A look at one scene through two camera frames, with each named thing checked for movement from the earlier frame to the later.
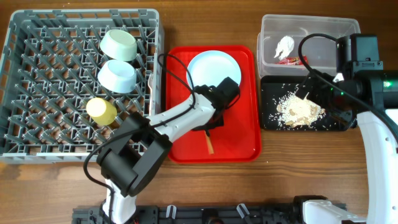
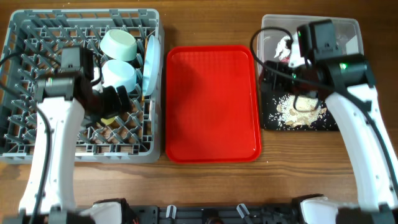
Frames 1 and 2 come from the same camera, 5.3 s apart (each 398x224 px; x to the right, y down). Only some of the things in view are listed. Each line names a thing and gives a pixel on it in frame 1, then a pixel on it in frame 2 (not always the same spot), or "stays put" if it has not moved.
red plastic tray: (239, 140) stays put
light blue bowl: (117, 76) stays put
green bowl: (119, 45) stays put
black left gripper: (219, 123) -> (117, 107)
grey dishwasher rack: (51, 61) stays put
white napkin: (285, 45) stays put
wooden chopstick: (210, 148) -> (144, 69)
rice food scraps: (295, 111) stays put
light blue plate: (210, 68) -> (152, 65)
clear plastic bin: (278, 44) stays put
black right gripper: (317, 96) -> (282, 80)
